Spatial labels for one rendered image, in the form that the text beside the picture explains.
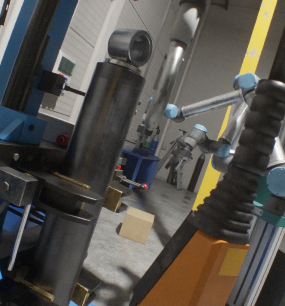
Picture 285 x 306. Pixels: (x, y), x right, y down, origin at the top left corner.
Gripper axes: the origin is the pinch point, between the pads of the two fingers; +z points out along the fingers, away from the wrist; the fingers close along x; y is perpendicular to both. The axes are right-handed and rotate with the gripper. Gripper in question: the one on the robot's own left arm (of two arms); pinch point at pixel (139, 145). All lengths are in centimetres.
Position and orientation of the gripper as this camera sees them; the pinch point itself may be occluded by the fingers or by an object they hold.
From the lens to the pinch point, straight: 228.8
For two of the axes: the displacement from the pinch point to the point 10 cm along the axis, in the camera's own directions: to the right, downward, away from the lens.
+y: -8.2, -3.1, 4.9
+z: -3.3, 9.4, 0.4
